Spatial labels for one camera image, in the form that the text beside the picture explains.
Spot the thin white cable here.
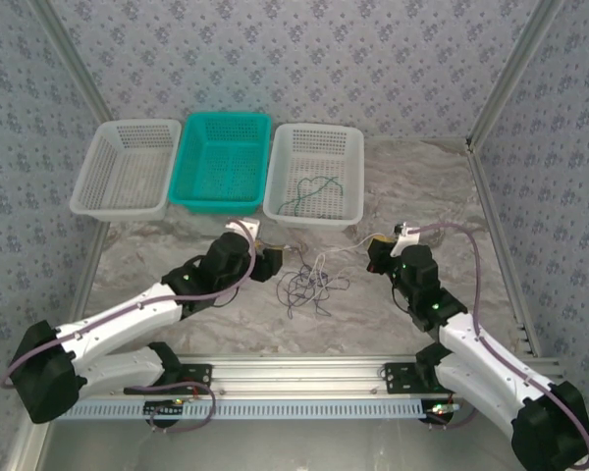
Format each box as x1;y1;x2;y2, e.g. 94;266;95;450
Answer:
303;238;377;306

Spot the thin green cable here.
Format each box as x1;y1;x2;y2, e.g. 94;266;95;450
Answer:
280;175;348;216

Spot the teal perforated plastic basket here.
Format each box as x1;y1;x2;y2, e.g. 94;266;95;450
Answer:
168;112;272;216

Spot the white perforated plastic basket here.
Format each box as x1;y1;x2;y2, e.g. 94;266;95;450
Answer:
69;119;183;223
263;122;365;233

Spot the small black controller board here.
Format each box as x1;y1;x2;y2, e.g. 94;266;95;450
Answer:
421;399;458;424
143;399;186;426

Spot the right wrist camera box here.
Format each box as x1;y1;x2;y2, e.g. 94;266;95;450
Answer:
390;222;421;257

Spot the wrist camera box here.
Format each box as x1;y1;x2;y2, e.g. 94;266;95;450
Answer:
390;222;421;257
225;218;262;244

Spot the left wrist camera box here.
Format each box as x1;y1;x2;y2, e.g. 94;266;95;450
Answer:
225;218;262;244

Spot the left arm purple harness cable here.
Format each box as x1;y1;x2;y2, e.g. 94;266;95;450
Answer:
0;220;217;434

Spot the arm purple harness cable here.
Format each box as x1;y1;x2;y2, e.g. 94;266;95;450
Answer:
404;223;589;470
0;220;217;434

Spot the right arm purple harness cable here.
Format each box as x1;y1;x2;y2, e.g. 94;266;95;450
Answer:
404;223;589;470

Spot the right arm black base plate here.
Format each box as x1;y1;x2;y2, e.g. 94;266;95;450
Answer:
383;361;453;396

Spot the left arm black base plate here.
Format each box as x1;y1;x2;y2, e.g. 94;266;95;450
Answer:
123;363;213;396

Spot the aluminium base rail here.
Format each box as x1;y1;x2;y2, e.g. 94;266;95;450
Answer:
78;355;565;398

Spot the white slotted cable duct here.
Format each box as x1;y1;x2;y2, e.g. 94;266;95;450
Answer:
61;397;426;421

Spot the aluminium frame post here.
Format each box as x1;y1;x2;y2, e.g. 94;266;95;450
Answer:
28;0;110;130
465;0;566;151

